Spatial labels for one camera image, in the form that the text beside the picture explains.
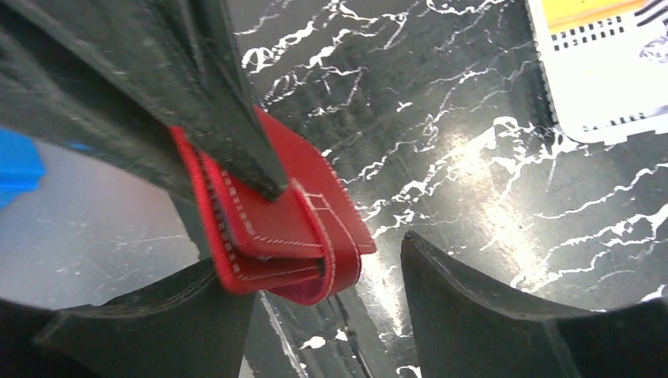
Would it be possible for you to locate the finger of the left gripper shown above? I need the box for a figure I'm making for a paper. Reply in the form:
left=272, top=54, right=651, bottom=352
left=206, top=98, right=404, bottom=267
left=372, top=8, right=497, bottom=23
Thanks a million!
left=1, top=3, right=210, bottom=260
left=157, top=1, right=288, bottom=201

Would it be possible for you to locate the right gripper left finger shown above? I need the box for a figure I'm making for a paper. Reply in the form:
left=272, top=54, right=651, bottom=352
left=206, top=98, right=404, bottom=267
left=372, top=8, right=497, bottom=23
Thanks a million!
left=1, top=260, right=254, bottom=377

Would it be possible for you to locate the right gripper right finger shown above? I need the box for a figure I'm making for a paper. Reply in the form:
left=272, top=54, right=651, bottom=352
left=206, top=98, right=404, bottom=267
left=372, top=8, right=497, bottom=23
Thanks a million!
left=400, top=232, right=667, bottom=377

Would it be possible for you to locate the red leather card holder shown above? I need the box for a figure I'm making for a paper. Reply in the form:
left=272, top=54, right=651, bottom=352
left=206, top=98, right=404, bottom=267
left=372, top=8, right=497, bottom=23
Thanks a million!
left=170, top=110, right=377, bottom=306

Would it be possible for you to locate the white plastic basket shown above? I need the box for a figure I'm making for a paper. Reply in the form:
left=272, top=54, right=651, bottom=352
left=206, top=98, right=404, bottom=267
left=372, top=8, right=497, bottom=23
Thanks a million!
left=525, top=0, right=667, bottom=144

